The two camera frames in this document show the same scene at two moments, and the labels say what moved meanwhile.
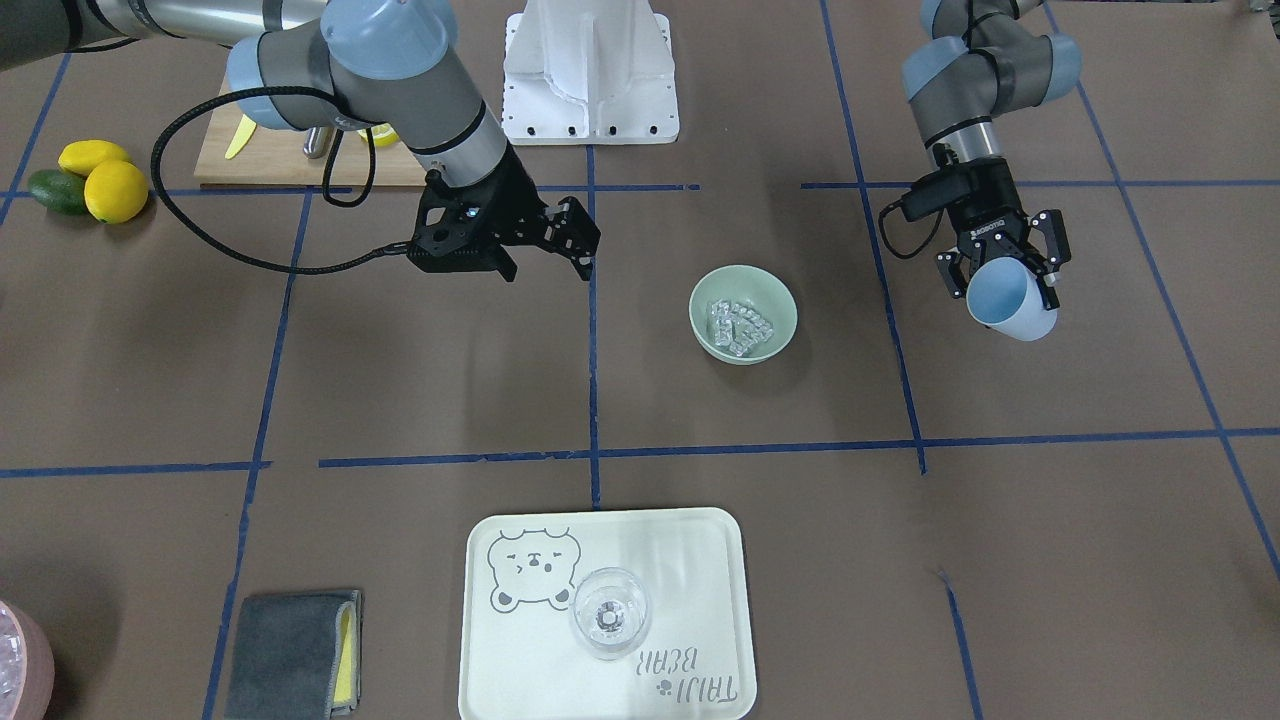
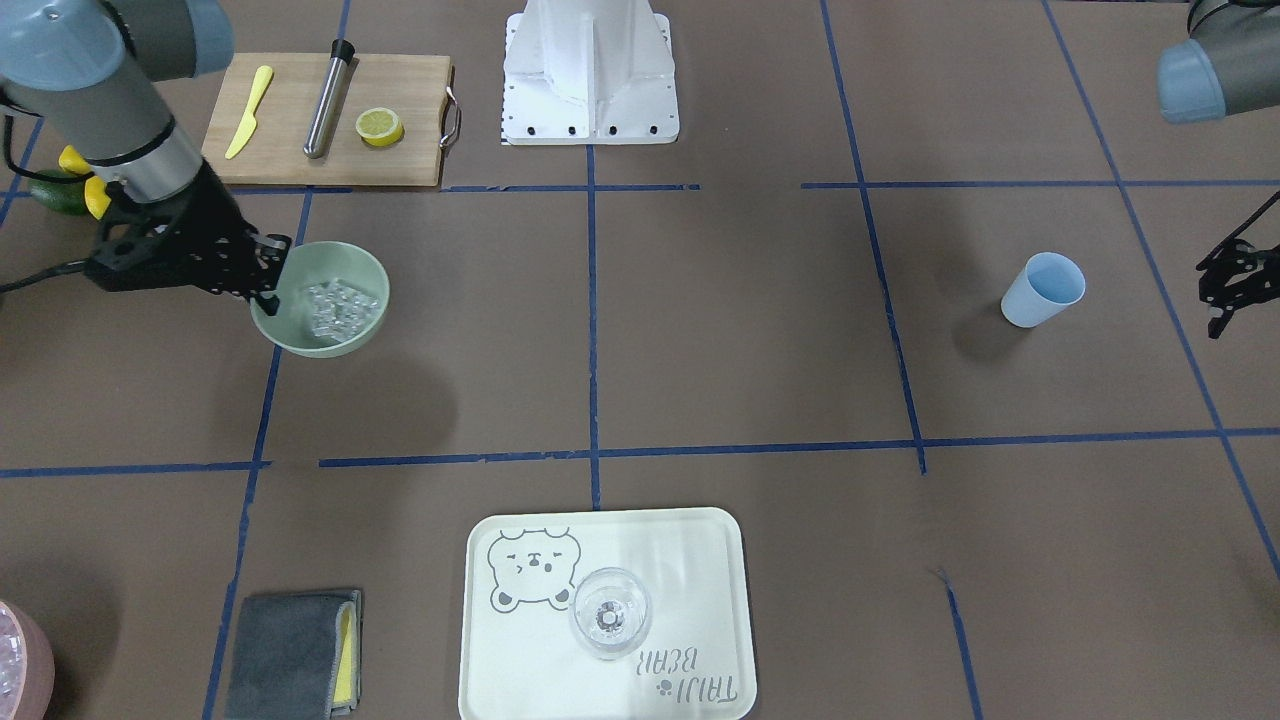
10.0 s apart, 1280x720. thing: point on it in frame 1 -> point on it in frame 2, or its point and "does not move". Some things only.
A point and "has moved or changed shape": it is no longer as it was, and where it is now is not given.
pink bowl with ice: (27, 672) does not move
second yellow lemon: (82, 156) does not move
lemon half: (383, 134) does not move
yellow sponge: (343, 686) does not move
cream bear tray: (609, 614) does not move
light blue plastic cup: (1004, 295) has moved or changed shape
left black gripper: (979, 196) -> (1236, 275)
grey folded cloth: (288, 656) does not move
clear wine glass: (611, 611) does not move
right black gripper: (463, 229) -> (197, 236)
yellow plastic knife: (243, 134) does not move
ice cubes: (738, 328) -> (340, 309)
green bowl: (743, 314) -> (332, 298)
